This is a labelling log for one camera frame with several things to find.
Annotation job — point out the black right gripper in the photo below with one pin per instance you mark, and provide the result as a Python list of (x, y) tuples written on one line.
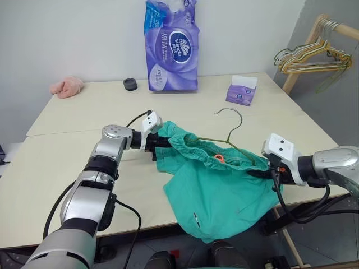
[(284, 177)]

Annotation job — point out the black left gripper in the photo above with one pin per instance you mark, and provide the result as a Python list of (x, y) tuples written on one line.
[(152, 143)]

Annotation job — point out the green shorts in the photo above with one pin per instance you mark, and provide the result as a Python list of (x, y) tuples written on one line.
[(224, 193)]

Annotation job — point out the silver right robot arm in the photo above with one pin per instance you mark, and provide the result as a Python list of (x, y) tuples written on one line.
[(336, 165)]

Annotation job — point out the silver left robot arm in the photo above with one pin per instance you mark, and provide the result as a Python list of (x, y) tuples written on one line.
[(84, 201)]

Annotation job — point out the black round puck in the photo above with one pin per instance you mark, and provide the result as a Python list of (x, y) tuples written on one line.
[(130, 84)]

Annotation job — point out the light wooden bar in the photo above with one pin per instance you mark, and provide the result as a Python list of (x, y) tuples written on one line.
[(289, 238)]

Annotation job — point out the small purple tissue pack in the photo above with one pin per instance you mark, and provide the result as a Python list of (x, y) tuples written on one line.
[(241, 93)]

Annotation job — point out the large purple tissue bag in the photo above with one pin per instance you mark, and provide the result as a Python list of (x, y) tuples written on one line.
[(172, 56)]

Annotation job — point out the dark rounded shape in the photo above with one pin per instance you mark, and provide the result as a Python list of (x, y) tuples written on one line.
[(228, 256), (161, 260)]

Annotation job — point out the pink cloth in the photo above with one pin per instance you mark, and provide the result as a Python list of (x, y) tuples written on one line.
[(66, 87)]

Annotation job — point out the hangers on wooden rack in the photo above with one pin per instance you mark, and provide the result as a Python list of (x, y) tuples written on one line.
[(297, 67)]

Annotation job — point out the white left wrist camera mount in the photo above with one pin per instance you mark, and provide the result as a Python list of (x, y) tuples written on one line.
[(151, 122)]

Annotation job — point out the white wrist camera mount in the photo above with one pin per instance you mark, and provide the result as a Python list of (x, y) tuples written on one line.
[(151, 122), (281, 148)]

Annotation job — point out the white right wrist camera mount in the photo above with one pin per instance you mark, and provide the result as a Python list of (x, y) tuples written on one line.
[(281, 148)]

